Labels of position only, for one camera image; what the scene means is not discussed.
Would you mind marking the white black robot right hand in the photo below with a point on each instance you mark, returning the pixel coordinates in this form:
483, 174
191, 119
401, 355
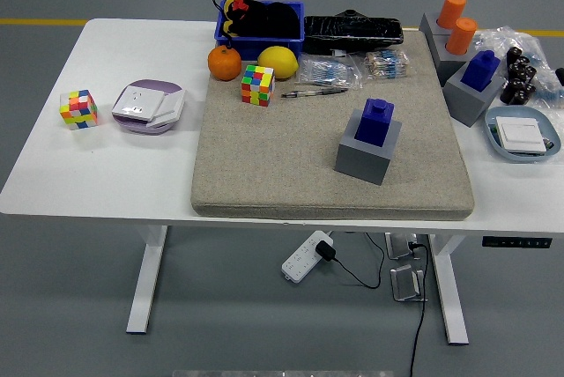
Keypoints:
561, 76

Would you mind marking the grey cube seal holder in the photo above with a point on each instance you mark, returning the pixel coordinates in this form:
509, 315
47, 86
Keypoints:
363, 164
443, 60
427, 27
473, 104

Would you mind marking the orange cylinder seal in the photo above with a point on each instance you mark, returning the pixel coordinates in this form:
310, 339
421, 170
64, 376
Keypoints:
451, 9
460, 35

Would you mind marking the black dotted knobs bundle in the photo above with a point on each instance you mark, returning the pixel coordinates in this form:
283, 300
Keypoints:
520, 73

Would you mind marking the light blue plate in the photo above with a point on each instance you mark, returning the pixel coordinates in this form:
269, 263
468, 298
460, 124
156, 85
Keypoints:
520, 112

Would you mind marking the clear plastic bag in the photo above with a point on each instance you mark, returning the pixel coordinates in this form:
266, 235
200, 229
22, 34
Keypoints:
498, 40

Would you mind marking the black table control panel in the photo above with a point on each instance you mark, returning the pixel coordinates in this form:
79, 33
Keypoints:
515, 242

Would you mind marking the bag of brown resistors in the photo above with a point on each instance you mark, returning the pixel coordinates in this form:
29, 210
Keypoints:
388, 64

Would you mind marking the black wrapped long object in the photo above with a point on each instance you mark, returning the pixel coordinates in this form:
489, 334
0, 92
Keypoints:
352, 33

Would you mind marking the bag of blue resistors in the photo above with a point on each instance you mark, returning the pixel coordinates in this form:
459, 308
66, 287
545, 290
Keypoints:
326, 71

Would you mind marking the white table leg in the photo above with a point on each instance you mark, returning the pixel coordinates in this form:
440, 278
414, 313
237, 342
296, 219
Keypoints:
449, 289
147, 280

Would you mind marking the transparent black pen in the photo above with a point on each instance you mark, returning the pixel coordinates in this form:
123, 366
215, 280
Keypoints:
317, 91

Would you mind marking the yellow lemon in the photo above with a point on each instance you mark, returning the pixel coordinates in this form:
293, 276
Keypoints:
277, 62

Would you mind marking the black round pouch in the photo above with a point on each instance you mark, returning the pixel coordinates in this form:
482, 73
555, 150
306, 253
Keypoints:
282, 20

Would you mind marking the black plug adapter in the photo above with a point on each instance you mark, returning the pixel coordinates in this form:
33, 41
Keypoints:
325, 250

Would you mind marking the blue plastic bin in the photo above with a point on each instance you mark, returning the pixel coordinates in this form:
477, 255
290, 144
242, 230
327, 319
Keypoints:
264, 47

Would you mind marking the grey-brown mat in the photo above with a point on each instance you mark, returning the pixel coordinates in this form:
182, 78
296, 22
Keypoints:
273, 165

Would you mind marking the multicoloured magic cube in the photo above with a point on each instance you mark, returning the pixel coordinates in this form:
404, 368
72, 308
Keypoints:
78, 110
257, 86

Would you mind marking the white power strip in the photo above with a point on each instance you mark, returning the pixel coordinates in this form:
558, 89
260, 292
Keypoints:
299, 262

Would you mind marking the orange fruit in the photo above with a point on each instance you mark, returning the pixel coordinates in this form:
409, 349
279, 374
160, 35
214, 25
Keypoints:
224, 63

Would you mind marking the white wall switch panel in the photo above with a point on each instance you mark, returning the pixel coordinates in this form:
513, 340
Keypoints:
522, 135
174, 104

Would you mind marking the white wall socket panel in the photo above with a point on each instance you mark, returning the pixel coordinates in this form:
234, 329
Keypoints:
136, 104

